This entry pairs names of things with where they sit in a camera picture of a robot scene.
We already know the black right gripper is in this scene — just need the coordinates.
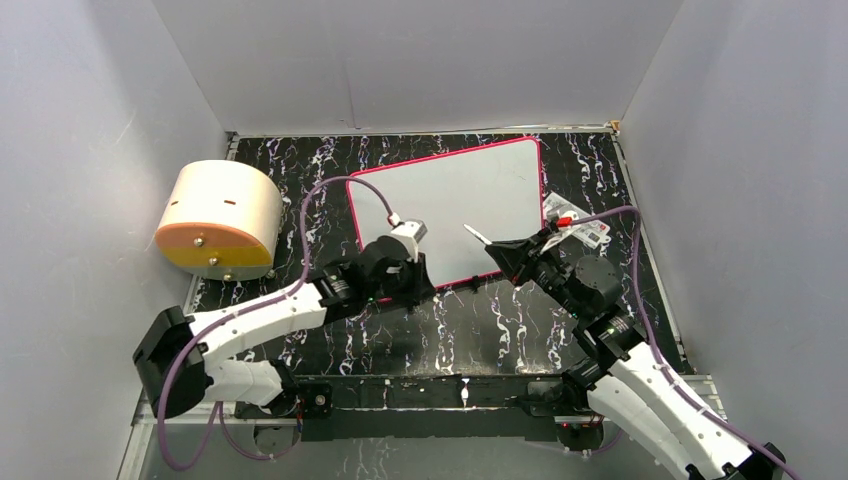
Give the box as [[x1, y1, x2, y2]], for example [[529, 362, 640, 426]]
[[486, 228, 587, 320]]

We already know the green white marker pen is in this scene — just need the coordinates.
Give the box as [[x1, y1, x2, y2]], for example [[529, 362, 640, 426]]
[[463, 224, 492, 246]]

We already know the pink framed whiteboard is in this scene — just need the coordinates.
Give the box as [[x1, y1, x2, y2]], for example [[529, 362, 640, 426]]
[[346, 137, 544, 289]]

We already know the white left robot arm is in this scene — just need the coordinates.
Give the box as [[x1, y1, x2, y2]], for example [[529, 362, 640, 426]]
[[132, 235, 435, 420]]

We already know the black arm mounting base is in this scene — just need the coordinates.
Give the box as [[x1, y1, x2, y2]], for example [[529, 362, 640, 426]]
[[235, 374, 605, 451]]

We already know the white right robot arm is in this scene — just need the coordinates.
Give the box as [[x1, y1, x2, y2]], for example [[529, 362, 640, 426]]
[[484, 230, 784, 479]]

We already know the white printed plastic package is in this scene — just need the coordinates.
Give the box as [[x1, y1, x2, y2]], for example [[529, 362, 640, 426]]
[[541, 192, 612, 252]]

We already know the beige cylindrical drum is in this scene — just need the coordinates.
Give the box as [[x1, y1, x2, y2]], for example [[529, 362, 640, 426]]
[[154, 160, 284, 282]]

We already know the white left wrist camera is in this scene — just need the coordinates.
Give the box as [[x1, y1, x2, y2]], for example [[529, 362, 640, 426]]
[[387, 212, 428, 262]]

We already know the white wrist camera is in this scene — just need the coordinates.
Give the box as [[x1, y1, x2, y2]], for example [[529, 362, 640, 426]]
[[541, 215, 577, 253], [387, 212, 428, 262]]

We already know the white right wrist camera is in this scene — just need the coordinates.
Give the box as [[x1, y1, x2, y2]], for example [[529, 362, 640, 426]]
[[541, 215, 577, 253]]

